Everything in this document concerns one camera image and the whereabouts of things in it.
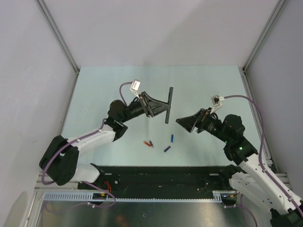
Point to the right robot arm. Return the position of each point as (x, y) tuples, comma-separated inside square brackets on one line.
[(249, 175)]

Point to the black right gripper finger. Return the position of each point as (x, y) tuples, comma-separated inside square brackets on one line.
[(188, 119), (188, 124)]

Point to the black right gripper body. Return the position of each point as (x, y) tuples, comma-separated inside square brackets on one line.
[(201, 125)]

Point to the aluminium frame post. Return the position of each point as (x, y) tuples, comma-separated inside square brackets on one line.
[(57, 34), (272, 20)]

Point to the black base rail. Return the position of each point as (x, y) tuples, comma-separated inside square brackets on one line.
[(162, 183)]

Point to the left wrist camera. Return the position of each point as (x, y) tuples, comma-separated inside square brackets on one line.
[(135, 87)]

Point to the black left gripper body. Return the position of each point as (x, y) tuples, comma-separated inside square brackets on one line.
[(147, 109)]

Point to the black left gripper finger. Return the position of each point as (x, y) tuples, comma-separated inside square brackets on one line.
[(161, 109), (152, 101)]

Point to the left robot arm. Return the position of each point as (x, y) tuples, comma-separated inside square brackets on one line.
[(60, 162)]

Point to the left aluminium frame post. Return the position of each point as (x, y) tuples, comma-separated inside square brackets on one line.
[(57, 34)]

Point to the black remote control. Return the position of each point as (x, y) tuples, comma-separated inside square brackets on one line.
[(169, 105)]

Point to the right aluminium frame post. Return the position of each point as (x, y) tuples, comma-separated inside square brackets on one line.
[(272, 20)]

